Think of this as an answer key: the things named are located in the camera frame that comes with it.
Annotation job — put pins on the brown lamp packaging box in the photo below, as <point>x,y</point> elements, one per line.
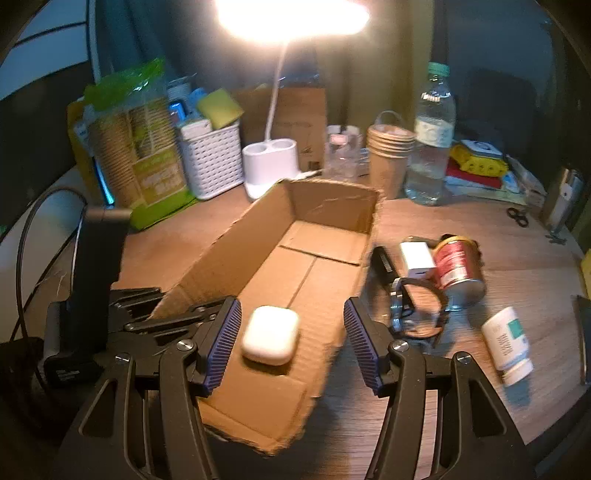
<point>301,114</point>

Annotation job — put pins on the black car key fob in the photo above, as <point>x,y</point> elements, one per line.
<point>432,243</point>

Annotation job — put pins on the black scissors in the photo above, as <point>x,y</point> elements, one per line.
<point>519,216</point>

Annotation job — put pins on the green paper cup package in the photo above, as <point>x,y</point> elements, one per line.
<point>123,139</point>

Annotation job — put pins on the plastic packet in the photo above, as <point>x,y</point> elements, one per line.
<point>534,191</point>

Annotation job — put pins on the red book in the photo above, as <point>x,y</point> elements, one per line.
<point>454,171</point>

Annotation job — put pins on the cardboard box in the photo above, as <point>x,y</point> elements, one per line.
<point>305,246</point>

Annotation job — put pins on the white pill bottle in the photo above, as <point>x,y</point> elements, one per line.
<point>508,345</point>

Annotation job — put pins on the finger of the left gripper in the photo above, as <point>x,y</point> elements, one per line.
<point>97,256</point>

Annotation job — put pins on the clear water bottle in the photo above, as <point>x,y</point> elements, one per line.
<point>434,128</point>

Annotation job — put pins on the black flashlight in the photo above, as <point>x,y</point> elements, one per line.
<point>383,267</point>

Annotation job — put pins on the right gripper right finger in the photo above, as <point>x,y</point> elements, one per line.
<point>476,437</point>

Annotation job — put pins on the red tin can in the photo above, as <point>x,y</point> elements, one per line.
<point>458,261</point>

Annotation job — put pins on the white charger adapter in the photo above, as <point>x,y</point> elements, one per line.
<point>418,260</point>

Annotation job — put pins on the steel thermos with tag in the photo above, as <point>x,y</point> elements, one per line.
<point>561,198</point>

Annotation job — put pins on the white earbuds case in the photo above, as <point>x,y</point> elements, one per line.
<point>270,337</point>

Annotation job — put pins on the white plastic basket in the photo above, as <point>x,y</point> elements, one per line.
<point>212,161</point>

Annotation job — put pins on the black strap wristwatch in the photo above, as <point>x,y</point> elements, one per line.
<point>402,307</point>

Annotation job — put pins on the yellow wet wipes pack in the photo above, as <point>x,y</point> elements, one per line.
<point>478,164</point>

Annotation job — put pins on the clear patterned glass cup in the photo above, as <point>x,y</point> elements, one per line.
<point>342,152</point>

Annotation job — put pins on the white wireless charger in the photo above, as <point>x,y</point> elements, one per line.
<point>482,149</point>

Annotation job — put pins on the yellow tissue box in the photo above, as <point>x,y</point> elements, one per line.
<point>585,267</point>

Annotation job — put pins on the yellow green sponge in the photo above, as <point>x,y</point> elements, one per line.
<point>219,108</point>

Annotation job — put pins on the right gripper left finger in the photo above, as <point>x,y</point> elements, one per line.
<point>140,420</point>

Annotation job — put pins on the stacked brown paper cups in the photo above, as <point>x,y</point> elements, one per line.
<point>390,148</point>

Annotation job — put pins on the metal keys bunch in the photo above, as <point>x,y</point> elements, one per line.
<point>554,239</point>

